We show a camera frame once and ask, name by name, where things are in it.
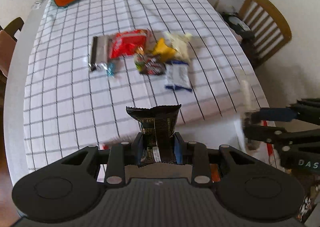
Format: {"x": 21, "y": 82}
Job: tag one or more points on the black white checkered tablecloth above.
{"x": 67, "y": 107}

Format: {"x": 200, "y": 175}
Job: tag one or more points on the chair with pink cushion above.
{"x": 8, "y": 43}

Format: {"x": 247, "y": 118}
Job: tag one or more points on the black bag on chair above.
{"x": 240, "y": 30}

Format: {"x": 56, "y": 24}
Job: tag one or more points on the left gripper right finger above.
{"x": 195, "y": 154}

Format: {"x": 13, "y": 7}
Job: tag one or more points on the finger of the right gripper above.
{"x": 271, "y": 114}

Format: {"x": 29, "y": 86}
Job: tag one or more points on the white blue snack packet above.
{"x": 176, "y": 76}

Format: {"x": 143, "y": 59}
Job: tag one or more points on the wooden slatted chair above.
{"x": 270, "y": 29}

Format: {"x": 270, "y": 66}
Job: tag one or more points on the silver black snack packet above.
{"x": 98, "y": 58}

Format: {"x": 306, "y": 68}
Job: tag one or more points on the pale cream snack packet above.
{"x": 179, "y": 42}

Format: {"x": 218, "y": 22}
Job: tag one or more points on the green red small snack packet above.
{"x": 139, "y": 59}

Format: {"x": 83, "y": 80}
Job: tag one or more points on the black chocolate snack packet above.
{"x": 157, "y": 126}

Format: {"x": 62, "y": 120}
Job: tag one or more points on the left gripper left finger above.
{"x": 123, "y": 151}

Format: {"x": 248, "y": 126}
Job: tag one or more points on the red snack bag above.
{"x": 126, "y": 43}

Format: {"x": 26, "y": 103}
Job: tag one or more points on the yellow snack packet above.
{"x": 164, "y": 52}

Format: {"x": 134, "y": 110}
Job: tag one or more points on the light blue snack packet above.
{"x": 110, "y": 69}

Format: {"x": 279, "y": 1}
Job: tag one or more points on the dark brown candy packet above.
{"x": 153, "y": 66}

